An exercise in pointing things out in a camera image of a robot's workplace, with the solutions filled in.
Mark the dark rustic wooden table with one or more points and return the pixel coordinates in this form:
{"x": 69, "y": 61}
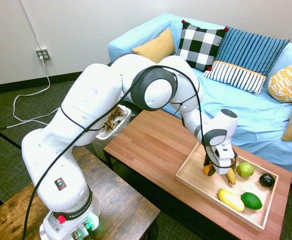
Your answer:
{"x": 123, "y": 200}

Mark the white navy striped pillow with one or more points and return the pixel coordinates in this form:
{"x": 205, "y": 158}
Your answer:
{"x": 236, "y": 76}

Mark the yellow banana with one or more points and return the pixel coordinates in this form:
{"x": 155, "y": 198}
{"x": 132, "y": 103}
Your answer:
{"x": 232, "y": 177}

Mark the light blue sofa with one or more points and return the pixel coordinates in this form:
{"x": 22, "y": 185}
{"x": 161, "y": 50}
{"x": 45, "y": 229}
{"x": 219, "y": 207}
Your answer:
{"x": 248, "y": 112}

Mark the green apple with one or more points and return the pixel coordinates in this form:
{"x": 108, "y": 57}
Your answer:
{"x": 245, "y": 169}

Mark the black tripod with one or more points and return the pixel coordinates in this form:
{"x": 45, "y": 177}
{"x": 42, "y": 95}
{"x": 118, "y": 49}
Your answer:
{"x": 5, "y": 139}

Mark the dark avocado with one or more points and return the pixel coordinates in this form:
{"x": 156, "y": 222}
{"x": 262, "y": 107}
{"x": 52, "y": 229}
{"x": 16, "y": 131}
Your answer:
{"x": 266, "y": 180}

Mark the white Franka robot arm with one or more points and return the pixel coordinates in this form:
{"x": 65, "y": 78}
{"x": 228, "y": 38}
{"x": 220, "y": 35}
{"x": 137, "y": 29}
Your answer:
{"x": 85, "y": 100}

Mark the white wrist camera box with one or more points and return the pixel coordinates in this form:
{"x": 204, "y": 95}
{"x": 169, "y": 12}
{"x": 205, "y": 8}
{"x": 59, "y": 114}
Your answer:
{"x": 224, "y": 153}

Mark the reddish wooden coffee table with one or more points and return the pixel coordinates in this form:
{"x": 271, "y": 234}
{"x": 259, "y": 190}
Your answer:
{"x": 148, "y": 140}

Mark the wall power outlet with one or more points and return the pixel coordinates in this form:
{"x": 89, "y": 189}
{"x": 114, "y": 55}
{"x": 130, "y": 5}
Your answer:
{"x": 43, "y": 53}

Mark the black white checkered pillow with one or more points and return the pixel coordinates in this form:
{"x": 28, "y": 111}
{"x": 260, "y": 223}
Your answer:
{"x": 200, "y": 42}

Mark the light wooden tray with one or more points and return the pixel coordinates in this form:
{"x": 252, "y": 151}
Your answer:
{"x": 198, "y": 186}

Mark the plain mustard cushion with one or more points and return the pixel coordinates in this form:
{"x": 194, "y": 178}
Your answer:
{"x": 158, "y": 47}

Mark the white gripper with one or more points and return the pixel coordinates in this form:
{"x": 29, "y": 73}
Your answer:
{"x": 222, "y": 166}

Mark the crumpled brown paper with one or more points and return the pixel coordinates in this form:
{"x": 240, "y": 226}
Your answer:
{"x": 114, "y": 118}

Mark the orange tangerine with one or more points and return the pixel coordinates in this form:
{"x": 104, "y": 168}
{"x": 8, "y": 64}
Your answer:
{"x": 207, "y": 170}

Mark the blue striped pillow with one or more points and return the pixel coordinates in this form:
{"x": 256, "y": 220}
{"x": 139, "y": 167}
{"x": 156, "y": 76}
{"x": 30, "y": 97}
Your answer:
{"x": 251, "y": 50}

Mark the white trash bin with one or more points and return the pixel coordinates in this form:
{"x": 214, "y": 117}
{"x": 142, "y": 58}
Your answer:
{"x": 103, "y": 146}

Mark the green lime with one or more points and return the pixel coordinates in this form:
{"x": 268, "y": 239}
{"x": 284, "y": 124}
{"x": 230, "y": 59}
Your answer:
{"x": 251, "y": 200}

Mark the yellow white patterned pillow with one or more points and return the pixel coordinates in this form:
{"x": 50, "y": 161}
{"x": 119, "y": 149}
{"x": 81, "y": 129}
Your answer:
{"x": 287, "y": 82}

